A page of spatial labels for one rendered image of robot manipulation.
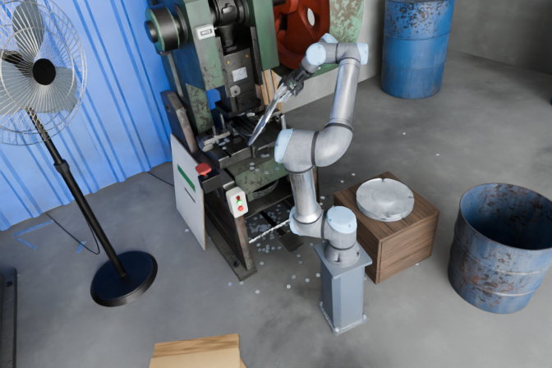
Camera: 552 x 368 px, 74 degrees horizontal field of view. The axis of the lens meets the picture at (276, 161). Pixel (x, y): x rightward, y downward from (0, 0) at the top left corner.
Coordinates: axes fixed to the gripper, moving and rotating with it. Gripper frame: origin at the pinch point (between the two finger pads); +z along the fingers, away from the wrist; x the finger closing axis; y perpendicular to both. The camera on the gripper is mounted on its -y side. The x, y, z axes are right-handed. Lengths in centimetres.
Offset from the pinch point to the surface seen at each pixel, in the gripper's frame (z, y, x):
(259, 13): -18.5, -18.3, -26.9
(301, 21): -23.2, -35.9, -8.3
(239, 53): 0.8, -15.1, -23.8
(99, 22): 73, -86, -101
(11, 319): 176, 52, -40
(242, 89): 14.2, -14.2, -12.3
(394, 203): 5, 4, 81
